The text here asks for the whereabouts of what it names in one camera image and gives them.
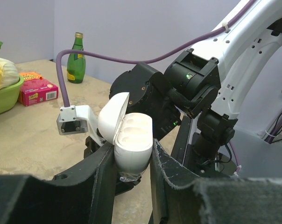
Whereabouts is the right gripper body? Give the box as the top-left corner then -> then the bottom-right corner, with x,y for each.
85,100 -> 183,196

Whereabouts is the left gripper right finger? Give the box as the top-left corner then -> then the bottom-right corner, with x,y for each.
150,140 -> 282,224

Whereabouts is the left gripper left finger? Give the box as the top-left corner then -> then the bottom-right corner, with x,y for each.
0,143 -> 117,224

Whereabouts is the white earbud charging case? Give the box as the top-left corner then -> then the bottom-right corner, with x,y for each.
98,92 -> 153,175

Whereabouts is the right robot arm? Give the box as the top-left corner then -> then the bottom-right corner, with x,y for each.
109,0 -> 282,177

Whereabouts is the green glass bottle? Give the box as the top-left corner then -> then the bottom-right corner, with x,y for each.
67,32 -> 86,84

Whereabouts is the pink snack box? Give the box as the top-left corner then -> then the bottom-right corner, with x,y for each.
18,72 -> 59,106

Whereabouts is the green plastic basin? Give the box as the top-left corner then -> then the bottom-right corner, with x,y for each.
0,75 -> 24,114

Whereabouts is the yellow napa cabbage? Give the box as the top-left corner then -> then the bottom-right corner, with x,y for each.
0,58 -> 20,89

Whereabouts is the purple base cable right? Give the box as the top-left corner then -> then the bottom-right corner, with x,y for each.
227,142 -> 242,179

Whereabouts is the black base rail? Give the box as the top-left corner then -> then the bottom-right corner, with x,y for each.
171,115 -> 241,178

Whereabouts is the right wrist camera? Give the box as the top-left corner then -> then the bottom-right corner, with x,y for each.
56,105 -> 105,146

